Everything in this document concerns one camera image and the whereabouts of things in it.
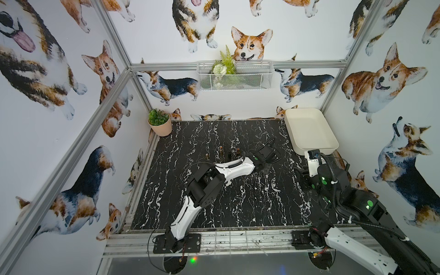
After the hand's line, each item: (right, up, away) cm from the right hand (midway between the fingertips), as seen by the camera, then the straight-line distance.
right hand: (298, 167), depth 68 cm
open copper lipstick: (-23, +4, +33) cm, 40 cm away
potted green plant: (-69, +21, +36) cm, 81 cm away
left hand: (-6, -2, +25) cm, 26 cm away
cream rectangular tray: (+24, +16, +42) cm, 51 cm away
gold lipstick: (-33, +3, +36) cm, 48 cm away
